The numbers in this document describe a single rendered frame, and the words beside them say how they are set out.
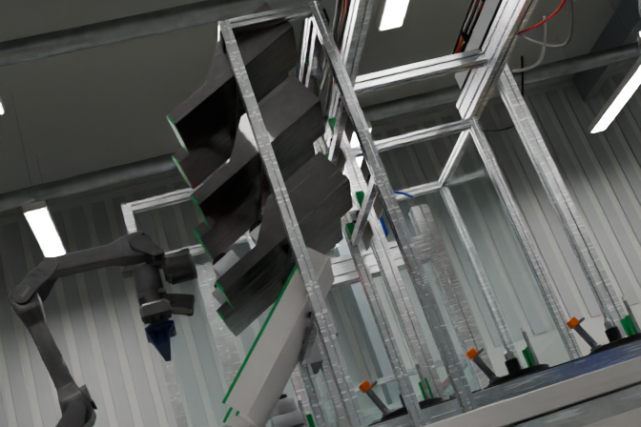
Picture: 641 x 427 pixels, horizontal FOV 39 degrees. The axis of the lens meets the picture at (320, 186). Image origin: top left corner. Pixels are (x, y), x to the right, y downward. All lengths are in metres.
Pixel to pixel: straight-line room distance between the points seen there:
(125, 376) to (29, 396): 1.02
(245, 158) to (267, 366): 0.36
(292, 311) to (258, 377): 0.12
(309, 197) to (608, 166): 10.71
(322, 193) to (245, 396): 0.35
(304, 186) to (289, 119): 0.13
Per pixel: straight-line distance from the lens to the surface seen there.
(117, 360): 10.34
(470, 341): 3.15
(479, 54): 3.03
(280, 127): 1.57
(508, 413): 1.20
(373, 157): 1.54
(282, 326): 1.45
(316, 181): 1.52
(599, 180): 11.99
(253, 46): 1.66
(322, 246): 1.71
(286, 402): 1.90
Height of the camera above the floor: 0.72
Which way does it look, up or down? 23 degrees up
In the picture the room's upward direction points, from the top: 20 degrees counter-clockwise
